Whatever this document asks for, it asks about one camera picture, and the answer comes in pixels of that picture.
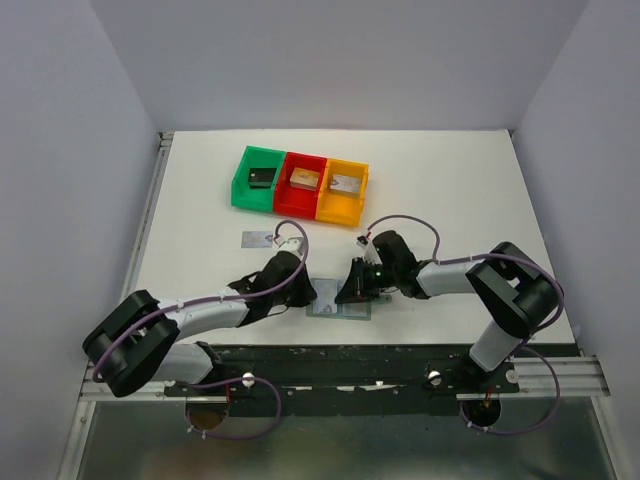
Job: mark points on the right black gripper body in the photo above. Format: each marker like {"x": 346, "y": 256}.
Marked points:
{"x": 371, "y": 277}

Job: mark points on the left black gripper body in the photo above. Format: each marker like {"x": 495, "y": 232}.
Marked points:
{"x": 297, "y": 295}

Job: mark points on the silver credit card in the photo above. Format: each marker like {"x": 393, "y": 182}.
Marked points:
{"x": 256, "y": 239}
{"x": 324, "y": 306}

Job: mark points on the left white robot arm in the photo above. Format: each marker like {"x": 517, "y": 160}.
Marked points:
{"x": 139, "y": 340}

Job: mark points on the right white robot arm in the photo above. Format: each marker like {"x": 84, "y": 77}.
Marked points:
{"x": 520, "y": 296}

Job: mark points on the silver card stack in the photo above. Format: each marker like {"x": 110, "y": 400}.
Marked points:
{"x": 345, "y": 185}

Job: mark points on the copper card stack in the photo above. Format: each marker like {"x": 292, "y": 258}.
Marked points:
{"x": 304, "y": 179}

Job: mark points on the black card stack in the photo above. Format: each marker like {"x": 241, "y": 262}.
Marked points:
{"x": 261, "y": 178}

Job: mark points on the yellow plastic bin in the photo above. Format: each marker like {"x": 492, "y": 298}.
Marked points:
{"x": 340, "y": 209}

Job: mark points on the red plastic bin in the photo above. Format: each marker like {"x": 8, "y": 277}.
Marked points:
{"x": 297, "y": 189}

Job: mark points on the green plastic bin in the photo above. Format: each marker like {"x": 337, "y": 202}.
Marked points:
{"x": 255, "y": 199}

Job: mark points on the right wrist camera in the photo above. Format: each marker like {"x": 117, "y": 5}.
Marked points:
{"x": 369, "y": 252}

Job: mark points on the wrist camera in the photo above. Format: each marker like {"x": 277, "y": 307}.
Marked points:
{"x": 369, "y": 252}
{"x": 296, "y": 246}

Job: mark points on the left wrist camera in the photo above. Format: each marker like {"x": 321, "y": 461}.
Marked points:
{"x": 296, "y": 246}

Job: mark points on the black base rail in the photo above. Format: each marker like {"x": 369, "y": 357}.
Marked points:
{"x": 348, "y": 380}

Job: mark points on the aluminium frame rail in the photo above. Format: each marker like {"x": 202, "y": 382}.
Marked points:
{"x": 85, "y": 409}

